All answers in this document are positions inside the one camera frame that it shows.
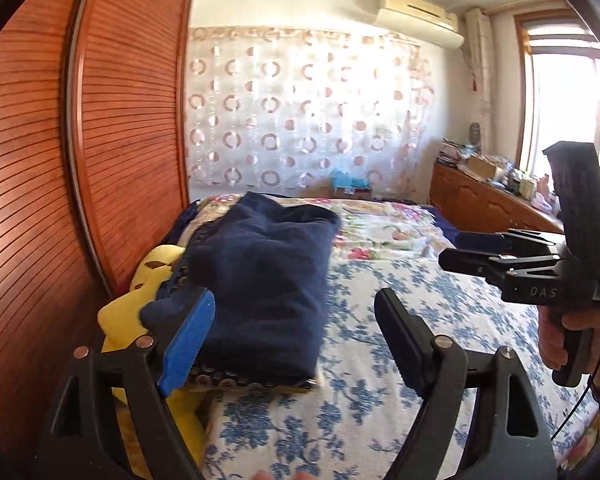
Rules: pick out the navy t-shirt with orange print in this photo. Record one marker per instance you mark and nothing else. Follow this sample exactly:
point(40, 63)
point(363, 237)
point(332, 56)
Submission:
point(270, 285)

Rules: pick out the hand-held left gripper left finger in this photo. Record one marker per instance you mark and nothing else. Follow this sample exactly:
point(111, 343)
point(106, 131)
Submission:
point(187, 340)

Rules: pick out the wooden cabinet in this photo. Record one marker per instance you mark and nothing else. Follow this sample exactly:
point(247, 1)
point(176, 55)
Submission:
point(480, 200)

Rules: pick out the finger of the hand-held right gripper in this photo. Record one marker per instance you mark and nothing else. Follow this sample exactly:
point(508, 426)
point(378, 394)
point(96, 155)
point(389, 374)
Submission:
point(480, 241)
point(475, 264)

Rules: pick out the sheer circle-patterned curtain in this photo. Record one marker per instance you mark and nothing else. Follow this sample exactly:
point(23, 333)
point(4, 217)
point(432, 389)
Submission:
point(310, 110)

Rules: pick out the person's left hand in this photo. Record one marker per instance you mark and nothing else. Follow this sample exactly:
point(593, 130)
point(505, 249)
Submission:
point(285, 476)

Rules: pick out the white air conditioner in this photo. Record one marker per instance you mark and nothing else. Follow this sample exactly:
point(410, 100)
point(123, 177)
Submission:
point(420, 10)

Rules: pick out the wooden louvred wardrobe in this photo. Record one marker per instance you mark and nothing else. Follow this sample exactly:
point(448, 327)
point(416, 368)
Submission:
point(120, 110)

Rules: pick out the dark circle-patterned cloth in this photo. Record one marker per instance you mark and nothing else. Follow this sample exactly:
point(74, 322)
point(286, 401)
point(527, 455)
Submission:
point(245, 380)

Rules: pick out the blue plastic bag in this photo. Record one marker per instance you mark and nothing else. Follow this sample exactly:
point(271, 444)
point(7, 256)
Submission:
point(347, 182)

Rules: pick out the cardboard box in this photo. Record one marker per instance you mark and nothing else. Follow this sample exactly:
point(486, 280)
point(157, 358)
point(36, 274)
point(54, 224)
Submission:
point(485, 167)

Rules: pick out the blue floral bedsheet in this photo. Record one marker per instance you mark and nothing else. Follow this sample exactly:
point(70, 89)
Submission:
point(340, 410)

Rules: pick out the person's right hand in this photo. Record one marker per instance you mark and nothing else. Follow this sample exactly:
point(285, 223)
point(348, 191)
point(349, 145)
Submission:
point(552, 340)

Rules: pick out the floral blanket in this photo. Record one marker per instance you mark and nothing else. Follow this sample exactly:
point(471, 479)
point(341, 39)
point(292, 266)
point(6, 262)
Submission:
point(380, 230)

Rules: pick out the yellow plush toy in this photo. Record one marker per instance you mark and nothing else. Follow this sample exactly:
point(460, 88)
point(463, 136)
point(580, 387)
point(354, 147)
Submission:
point(152, 265)

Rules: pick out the small round fan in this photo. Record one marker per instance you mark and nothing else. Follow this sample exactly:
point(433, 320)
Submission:
point(475, 134)

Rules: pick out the wooden-framed window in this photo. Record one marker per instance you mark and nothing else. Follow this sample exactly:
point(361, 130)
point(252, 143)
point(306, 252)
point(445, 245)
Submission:
point(565, 100)

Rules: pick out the bunched white curtain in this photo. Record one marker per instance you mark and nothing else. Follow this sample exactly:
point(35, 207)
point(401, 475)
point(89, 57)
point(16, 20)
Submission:
point(477, 70)

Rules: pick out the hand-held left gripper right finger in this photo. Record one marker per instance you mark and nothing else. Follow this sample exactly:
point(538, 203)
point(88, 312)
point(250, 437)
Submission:
point(400, 340)

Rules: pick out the wall air conditioner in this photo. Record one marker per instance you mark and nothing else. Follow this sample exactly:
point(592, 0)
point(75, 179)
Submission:
point(420, 30)

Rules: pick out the navy blanket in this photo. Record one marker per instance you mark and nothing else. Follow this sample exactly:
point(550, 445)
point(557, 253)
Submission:
point(442, 220)

